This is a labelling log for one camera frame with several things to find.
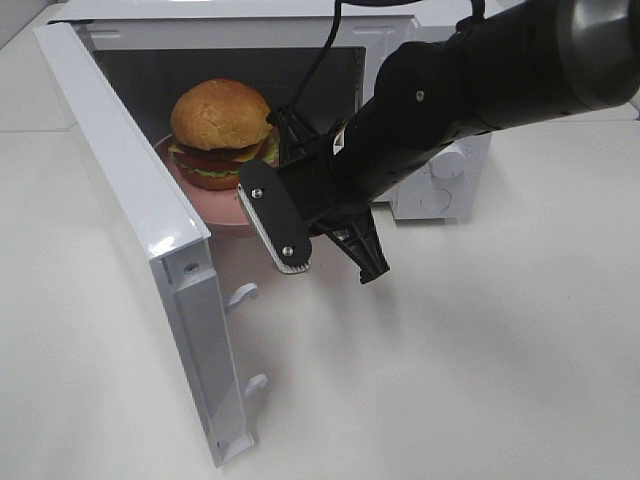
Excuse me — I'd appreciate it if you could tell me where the pink round plate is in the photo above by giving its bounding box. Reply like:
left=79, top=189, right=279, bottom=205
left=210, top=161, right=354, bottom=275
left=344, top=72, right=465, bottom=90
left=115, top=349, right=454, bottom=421
left=154, top=134, right=251, bottom=236

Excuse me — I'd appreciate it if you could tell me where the round white door button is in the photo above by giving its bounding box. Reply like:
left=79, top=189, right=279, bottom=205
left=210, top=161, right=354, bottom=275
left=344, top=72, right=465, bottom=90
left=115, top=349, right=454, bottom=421
left=420, top=188, right=452, bottom=218

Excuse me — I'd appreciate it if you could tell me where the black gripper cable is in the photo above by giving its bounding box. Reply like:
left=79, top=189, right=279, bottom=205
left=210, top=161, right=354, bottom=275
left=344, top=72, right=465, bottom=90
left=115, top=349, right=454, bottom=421
left=267, top=0, right=351, bottom=161

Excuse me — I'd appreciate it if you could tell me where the white microwave door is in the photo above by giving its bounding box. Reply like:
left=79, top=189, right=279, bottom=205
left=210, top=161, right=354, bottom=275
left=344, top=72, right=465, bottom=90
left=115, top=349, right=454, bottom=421
left=34, top=23, right=266, bottom=466

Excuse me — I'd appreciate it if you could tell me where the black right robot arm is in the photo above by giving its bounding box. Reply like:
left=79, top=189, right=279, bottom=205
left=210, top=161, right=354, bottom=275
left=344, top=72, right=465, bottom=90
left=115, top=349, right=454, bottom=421
left=238, top=1, right=639, bottom=283

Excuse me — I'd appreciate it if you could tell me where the lower white microwave knob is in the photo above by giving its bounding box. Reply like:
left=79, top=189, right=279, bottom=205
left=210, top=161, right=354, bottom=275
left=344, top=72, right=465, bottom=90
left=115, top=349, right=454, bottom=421
left=429, top=143, right=466, bottom=180

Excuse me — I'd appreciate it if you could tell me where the burger with sesame bun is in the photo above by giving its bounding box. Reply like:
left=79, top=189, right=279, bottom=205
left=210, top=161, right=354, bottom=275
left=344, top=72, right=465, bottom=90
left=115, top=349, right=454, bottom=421
left=168, top=78, right=280, bottom=191

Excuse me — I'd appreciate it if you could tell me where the white microwave oven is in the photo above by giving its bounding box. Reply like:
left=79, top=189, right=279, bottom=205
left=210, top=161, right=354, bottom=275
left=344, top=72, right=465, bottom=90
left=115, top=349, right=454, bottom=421
left=34, top=1, right=491, bottom=236

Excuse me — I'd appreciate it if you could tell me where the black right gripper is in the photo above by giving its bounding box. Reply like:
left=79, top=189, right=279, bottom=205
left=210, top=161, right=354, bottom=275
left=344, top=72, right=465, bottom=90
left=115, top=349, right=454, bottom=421
left=237, top=144, right=389, bottom=284

